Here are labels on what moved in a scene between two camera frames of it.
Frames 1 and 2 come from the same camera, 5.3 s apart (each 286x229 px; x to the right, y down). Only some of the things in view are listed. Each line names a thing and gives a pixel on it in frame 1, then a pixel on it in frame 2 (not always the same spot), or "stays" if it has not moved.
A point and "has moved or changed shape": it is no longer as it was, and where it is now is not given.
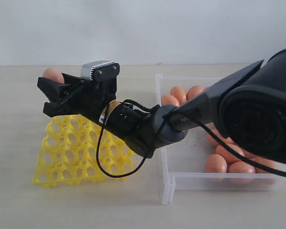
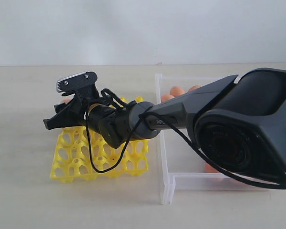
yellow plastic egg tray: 76,150 has moved or changed shape
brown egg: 169,99 stays
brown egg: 53,74 has moved or changed shape
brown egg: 179,93 stays
